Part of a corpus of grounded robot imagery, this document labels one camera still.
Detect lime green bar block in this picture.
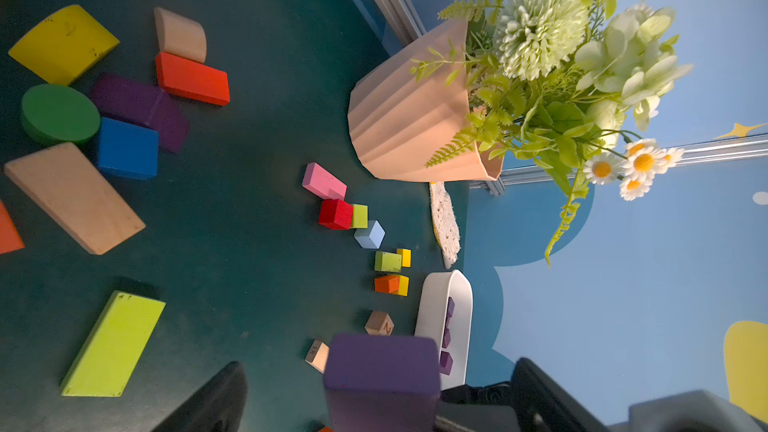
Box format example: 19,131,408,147
60,290,165,398

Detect purple long block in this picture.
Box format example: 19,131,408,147
323,334,441,431

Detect yellow cube upper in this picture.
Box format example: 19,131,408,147
397,248,412,268

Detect wooden number cube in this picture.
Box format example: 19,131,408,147
365,311,394,336

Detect lime green cube block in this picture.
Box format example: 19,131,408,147
350,204,368,229

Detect small tan arch block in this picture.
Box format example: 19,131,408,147
153,7,207,63

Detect light blue cube block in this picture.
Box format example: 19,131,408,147
354,220,385,250

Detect green cylinder block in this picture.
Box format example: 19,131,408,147
20,84,101,146

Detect red rectangular block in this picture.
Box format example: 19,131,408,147
155,52,230,106

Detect white storage bin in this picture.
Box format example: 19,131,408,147
414,270,473,390

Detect red cube block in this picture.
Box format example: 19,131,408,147
318,199,354,230

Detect tan wooden block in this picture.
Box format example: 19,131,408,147
4,142,146,255

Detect white green flower bouquet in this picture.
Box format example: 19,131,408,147
411,0,691,235

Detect pink rectangular block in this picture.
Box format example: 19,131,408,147
302,162,347,200

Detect pale wooden long block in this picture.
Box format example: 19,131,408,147
305,339,330,374

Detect orange block left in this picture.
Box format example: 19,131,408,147
0,202,25,254

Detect small orange block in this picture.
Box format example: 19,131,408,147
374,275,400,294

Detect yellow half cylinder block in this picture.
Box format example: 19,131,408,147
8,4,120,86

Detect purple cube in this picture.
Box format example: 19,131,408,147
439,350,454,376
441,328,451,350

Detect white knit work glove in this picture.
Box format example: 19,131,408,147
429,182,461,269

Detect yellow cube lower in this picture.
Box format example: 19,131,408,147
395,275,410,297

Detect lime green long block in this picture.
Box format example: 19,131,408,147
374,251,402,273

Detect pink flower pot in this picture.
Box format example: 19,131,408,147
347,20,504,182

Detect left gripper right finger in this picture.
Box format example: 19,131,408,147
510,358,609,432

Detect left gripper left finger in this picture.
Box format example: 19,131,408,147
153,361,248,432

